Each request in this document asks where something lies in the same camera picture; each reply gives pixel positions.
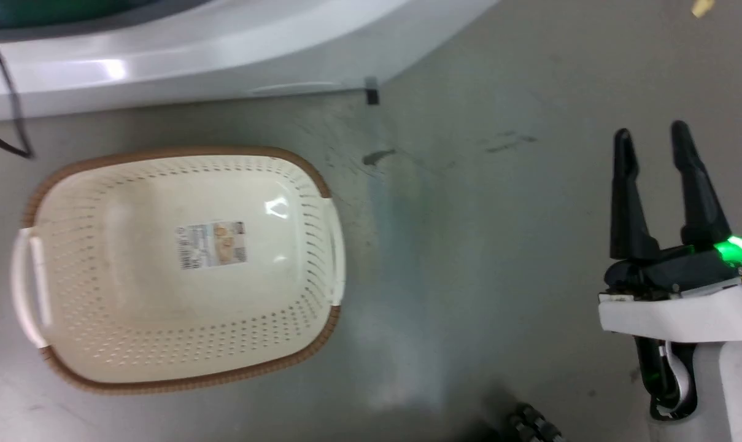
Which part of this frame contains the printed paper label sticker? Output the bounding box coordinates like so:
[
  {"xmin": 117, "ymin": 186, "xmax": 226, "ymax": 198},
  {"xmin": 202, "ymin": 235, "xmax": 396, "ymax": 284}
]
[{"xmin": 175, "ymin": 222, "xmax": 248, "ymax": 271}]

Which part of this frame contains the thin black cable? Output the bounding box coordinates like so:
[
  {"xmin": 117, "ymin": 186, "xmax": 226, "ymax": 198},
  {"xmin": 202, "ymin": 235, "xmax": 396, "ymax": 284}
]
[{"xmin": 0, "ymin": 25, "xmax": 35, "ymax": 160}]

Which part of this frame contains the cream plastic laundry basket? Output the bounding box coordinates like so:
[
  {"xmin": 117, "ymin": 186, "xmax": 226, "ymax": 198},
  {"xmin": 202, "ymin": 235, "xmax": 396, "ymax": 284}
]
[{"xmin": 10, "ymin": 146, "xmax": 346, "ymax": 394}]

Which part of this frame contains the white washing machine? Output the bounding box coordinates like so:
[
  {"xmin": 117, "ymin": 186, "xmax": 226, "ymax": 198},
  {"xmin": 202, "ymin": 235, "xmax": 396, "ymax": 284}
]
[{"xmin": 0, "ymin": 0, "xmax": 500, "ymax": 120}]

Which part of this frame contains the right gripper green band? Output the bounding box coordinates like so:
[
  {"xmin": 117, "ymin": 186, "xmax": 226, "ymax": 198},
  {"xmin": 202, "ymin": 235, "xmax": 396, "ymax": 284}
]
[{"xmin": 598, "ymin": 120, "xmax": 742, "ymax": 343}]

